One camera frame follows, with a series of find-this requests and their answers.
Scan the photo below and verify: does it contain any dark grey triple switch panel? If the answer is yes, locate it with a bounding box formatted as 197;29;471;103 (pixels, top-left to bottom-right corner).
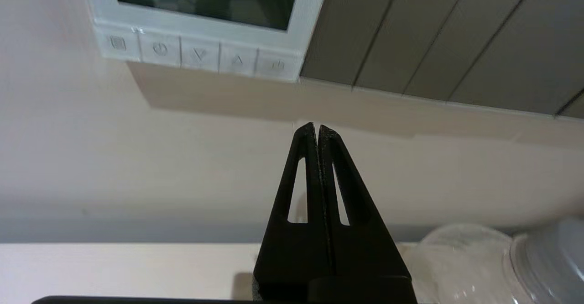
299;0;584;115

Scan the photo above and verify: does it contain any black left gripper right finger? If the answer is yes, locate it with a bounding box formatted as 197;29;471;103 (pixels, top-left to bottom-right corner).
318;125;417;304

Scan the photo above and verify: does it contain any grey cabinet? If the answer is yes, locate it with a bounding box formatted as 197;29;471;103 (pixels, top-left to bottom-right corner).
0;242;427;302

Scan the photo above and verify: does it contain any white wall thermostat panel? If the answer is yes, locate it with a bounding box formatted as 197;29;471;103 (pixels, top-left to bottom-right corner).
81;0;331;83

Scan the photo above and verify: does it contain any clear plastic water bottle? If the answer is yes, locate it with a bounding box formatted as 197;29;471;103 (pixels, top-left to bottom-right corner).
399;217;584;304

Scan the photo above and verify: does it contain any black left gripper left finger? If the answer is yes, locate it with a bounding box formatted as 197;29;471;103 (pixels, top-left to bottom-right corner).
252;122;332;302

